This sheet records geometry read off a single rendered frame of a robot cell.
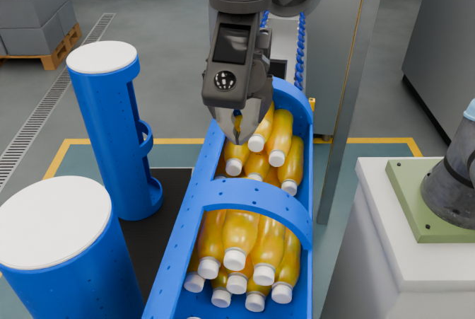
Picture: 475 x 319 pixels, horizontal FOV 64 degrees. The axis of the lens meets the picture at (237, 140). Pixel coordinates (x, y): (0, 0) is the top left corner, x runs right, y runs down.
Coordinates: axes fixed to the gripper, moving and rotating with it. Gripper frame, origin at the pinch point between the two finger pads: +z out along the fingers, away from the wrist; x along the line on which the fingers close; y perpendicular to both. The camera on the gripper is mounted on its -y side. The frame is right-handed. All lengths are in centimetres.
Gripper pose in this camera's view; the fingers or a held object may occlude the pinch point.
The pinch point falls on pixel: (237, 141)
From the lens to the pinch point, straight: 53.7
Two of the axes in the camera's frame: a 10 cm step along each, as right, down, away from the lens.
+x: -9.9, -1.0, 1.2
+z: 0.0, 7.7, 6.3
